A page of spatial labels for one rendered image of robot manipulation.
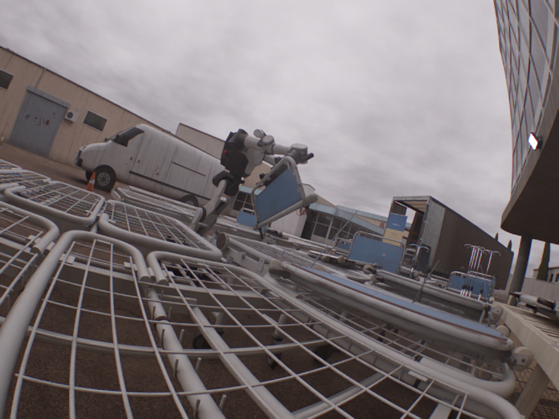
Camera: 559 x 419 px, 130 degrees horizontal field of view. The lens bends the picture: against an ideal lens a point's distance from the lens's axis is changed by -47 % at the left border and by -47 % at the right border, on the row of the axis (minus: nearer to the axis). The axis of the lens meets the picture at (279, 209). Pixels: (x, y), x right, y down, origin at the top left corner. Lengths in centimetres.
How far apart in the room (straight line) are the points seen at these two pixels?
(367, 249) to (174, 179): 713
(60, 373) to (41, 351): 13
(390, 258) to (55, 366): 306
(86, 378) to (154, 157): 794
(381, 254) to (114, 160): 743
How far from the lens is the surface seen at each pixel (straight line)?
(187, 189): 915
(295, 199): 129
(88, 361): 103
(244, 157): 194
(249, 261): 140
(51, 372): 97
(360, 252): 321
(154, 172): 853
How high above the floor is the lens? 68
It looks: 4 degrees up
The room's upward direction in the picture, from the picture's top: 18 degrees clockwise
